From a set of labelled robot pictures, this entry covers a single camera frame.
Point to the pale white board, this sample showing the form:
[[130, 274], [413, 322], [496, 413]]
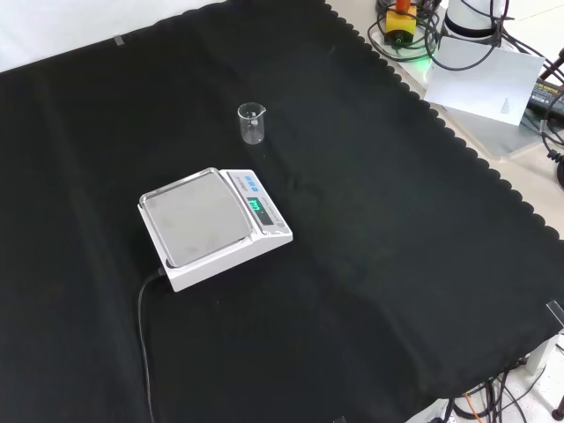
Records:
[[480, 83]]

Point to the black power adapter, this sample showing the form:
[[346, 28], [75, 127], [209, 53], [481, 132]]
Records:
[[548, 99]]

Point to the clear cloth clip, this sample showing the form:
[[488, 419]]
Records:
[[555, 313], [119, 40]]

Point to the grey base plate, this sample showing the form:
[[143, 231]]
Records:
[[498, 136]]

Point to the black bench cloth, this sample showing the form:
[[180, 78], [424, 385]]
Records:
[[352, 229]]

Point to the yellow stop button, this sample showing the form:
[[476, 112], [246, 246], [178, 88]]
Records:
[[401, 27]]

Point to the white electronic balance steel pan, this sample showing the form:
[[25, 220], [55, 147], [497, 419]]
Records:
[[198, 220]]

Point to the small clear glass beaker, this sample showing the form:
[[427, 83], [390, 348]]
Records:
[[252, 132]]

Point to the white bench bracket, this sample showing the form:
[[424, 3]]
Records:
[[542, 352]]

